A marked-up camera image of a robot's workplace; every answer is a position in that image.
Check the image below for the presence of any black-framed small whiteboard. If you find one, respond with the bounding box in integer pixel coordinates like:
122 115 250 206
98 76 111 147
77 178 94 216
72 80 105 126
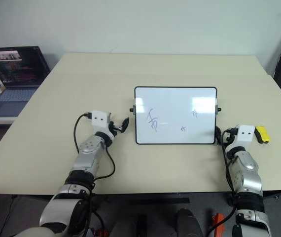
128 86 222 146

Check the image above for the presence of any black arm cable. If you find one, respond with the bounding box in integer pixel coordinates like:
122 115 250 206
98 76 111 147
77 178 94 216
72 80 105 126
206 128 238 237
73 112 115 181

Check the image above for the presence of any yellow whiteboard eraser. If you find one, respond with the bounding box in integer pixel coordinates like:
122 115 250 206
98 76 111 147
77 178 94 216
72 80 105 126
254 125 272 144

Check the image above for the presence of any open blue-grey laptop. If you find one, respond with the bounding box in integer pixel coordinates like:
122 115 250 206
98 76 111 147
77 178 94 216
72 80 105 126
0 45 51 118

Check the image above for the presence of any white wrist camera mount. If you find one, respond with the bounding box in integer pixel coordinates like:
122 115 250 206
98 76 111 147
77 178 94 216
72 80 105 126
233 124 256 149
91 110 112 137

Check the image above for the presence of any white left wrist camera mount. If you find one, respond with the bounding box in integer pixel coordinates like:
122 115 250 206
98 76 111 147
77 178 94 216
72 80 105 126
91 110 112 137

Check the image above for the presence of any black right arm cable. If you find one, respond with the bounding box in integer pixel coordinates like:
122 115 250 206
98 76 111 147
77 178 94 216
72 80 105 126
206 128 238 237

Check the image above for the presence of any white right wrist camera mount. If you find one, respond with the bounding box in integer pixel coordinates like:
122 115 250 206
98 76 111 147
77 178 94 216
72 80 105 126
233 124 256 149

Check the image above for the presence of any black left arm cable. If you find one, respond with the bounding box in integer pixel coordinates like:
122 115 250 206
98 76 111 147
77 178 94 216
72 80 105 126
73 112 115 181

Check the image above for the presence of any dark rounded shape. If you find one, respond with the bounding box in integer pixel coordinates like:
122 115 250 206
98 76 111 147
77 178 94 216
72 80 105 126
174 208 205 237

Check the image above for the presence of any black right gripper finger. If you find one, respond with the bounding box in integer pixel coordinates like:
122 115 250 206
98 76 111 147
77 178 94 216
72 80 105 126
215 125 223 147

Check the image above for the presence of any orange plastic part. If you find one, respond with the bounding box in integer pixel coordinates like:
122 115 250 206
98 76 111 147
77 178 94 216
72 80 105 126
211 213 228 237

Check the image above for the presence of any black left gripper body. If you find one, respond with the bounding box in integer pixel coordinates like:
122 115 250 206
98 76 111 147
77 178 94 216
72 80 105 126
107 120 123 135

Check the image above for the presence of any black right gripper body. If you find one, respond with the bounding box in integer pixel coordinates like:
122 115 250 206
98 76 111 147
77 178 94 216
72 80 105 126
221 126 239 145

